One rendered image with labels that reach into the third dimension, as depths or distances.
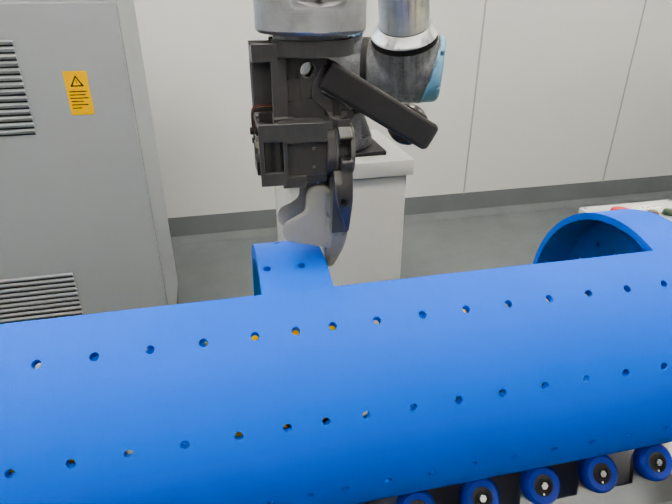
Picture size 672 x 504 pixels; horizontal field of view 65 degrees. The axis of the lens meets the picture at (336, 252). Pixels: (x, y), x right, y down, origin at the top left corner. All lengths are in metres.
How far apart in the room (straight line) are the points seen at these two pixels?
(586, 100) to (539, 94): 0.38
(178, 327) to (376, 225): 0.93
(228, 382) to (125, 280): 1.86
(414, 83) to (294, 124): 0.84
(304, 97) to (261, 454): 0.30
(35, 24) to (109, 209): 0.65
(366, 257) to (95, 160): 1.14
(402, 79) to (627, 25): 3.13
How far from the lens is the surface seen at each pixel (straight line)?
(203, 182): 3.44
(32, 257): 2.31
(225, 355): 0.45
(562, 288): 0.55
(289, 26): 0.42
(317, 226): 0.49
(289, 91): 0.46
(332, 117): 0.46
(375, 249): 1.37
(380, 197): 1.31
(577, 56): 4.08
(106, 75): 2.04
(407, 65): 1.23
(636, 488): 0.78
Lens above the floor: 1.47
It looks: 27 degrees down
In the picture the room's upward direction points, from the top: straight up
